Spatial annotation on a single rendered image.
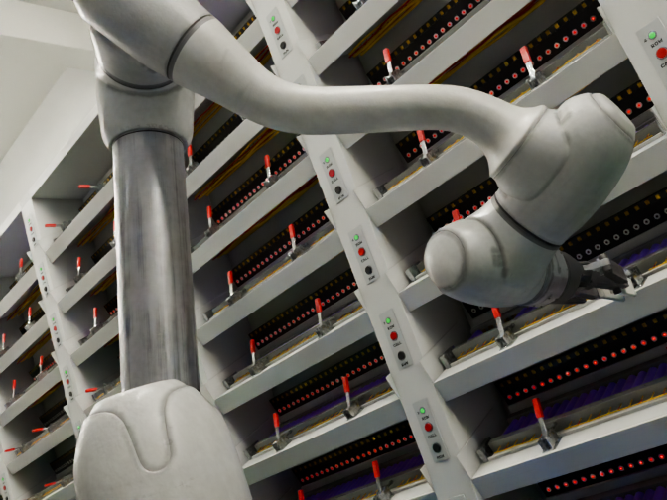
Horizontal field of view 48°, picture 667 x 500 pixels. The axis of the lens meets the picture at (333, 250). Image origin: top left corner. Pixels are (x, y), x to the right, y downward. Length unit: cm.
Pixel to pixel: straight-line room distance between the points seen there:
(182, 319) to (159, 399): 25
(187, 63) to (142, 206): 20
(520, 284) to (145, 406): 46
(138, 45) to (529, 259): 55
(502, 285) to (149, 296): 44
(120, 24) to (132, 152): 18
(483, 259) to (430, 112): 18
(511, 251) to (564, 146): 14
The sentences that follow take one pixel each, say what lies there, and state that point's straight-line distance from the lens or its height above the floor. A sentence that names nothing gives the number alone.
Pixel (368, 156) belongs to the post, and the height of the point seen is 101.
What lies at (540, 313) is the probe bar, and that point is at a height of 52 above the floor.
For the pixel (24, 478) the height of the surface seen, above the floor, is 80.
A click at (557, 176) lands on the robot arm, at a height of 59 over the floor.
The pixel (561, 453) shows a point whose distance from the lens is 141.
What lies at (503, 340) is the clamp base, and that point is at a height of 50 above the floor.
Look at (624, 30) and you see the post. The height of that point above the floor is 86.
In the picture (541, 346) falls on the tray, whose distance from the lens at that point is 139.
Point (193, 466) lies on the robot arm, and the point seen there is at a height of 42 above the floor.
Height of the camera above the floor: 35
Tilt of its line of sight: 17 degrees up
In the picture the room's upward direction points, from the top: 20 degrees counter-clockwise
